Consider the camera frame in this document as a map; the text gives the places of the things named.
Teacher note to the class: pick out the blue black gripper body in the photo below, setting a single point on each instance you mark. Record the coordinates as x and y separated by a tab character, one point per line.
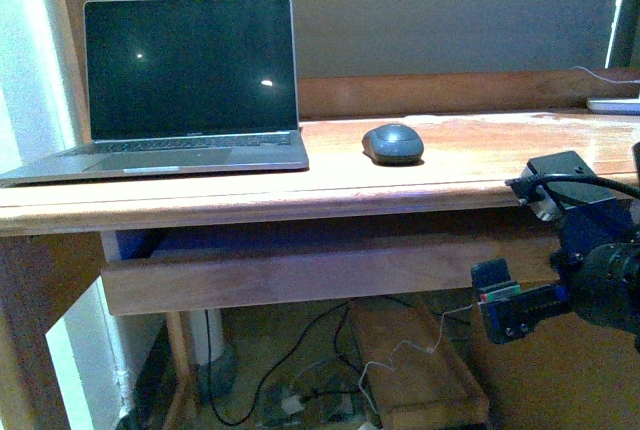
598	277

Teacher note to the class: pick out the dark grey computer mouse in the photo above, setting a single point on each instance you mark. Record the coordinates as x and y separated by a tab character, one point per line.
393	145

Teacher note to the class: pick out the white flat device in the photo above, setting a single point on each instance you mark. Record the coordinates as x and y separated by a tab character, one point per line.
626	107

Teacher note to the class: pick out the wooden desk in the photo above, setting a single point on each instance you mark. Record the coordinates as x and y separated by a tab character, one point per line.
477	129

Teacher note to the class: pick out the wooden footrest board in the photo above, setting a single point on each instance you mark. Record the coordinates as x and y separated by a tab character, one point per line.
412	376

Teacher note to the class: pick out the white plug in strip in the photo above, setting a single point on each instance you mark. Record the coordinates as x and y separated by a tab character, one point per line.
292	405

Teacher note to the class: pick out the floor power strip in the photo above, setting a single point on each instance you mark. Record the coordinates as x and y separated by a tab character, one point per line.
321	408

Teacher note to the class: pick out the wooden pull-out desk drawer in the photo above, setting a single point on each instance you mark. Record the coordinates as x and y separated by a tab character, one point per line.
379	266

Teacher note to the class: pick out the grey open laptop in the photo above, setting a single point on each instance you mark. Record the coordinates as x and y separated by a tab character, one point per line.
181	87

